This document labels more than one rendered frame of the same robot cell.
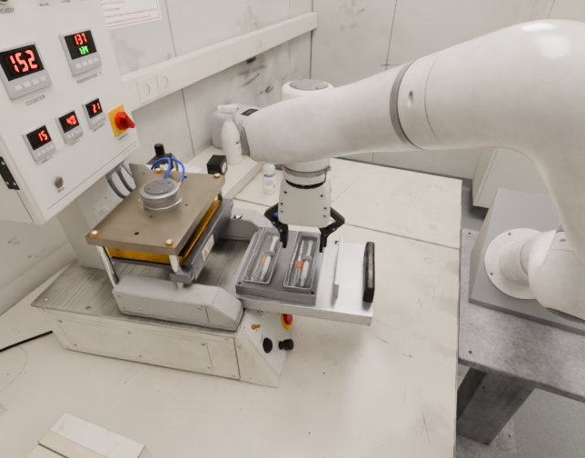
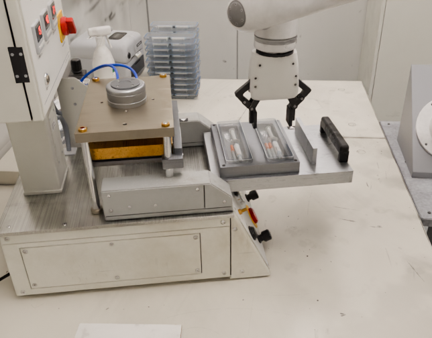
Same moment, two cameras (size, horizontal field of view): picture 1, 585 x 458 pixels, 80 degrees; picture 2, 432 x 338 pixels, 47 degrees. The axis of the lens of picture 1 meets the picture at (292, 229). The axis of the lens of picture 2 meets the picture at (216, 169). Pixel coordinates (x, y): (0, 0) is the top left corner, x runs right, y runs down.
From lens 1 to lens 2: 0.49 m
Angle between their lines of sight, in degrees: 14
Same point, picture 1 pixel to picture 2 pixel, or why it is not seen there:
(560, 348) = not seen: outside the picture
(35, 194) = (39, 86)
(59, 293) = (20, 219)
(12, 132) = (28, 23)
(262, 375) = (255, 262)
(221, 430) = (233, 318)
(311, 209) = (284, 79)
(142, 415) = not seen: hidden behind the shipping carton
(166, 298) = (162, 186)
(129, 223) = (109, 119)
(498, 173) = (383, 82)
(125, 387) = (111, 312)
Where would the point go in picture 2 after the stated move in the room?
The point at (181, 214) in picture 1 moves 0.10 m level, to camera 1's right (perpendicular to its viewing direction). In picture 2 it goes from (154, 105) to (203, 98)
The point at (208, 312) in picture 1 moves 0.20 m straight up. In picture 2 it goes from (206, 192) to (202, 96)
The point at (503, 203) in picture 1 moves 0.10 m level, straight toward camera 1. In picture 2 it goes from (420, 78) to (419, 90)
